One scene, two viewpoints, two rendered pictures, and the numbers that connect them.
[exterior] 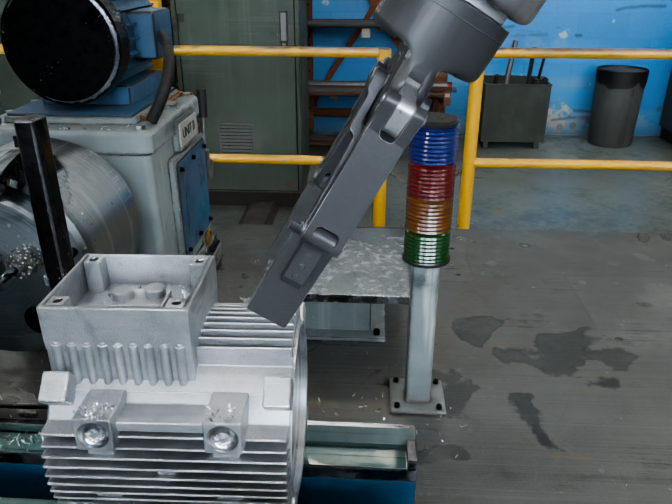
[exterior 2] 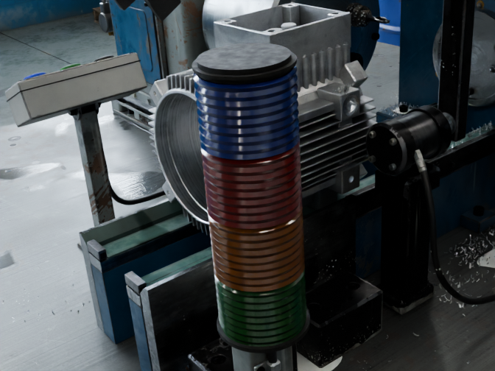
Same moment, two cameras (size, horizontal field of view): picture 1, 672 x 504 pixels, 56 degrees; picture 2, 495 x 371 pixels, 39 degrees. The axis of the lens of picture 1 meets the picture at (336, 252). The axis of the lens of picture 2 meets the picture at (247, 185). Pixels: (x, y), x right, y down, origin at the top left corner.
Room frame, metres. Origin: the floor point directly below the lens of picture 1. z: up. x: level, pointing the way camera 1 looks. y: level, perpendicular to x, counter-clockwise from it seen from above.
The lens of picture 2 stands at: (1.06, -0.37, 1.33)
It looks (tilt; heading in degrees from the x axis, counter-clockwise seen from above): 26 degrees down; 141
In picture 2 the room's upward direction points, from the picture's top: 4 degrees counter-clockwise
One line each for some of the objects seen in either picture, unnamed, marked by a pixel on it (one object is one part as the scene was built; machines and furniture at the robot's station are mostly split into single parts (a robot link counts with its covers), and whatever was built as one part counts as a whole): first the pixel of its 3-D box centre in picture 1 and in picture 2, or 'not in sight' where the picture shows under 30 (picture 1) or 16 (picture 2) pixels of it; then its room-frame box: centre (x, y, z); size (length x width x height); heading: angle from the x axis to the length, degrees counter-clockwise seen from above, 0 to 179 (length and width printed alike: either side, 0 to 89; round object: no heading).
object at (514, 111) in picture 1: (513, 93); not in sight; (5.11, -1.42, 0.41); 0.52 x 0.47 x 0.82; 87
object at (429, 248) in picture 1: (426, 242); (261, 295); (0.76, -0.12, 1.05); 0.06 x 0.06 x 0.04
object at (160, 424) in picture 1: (193, 403); (261, 133); (0.47, 0.13, 1.02); 0.20 x 0.19 x 0.19; 88
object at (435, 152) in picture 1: (433, 141); (247, 106); (0.76, -0.12, 1.19); 0.06 x 0.06 x 0.04
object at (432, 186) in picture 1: (431, 177); (252, 174); (0.76, -0.12, 1.14); 0.06 x 0.06 x 0.04
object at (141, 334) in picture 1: (137, 315); (283, 48); (0.48, 0.17, 1.11); 0.12 x 0.11 x 0.07; 88
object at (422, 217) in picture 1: (428, 210); (257, 238); (0.76, -0.12, 1.10); 0.06 x 0.06 x 0.04
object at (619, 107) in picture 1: (615, 106); not in sight; (5.14, -2.26, 0.30); 0.39 x 0.39 x 0.60
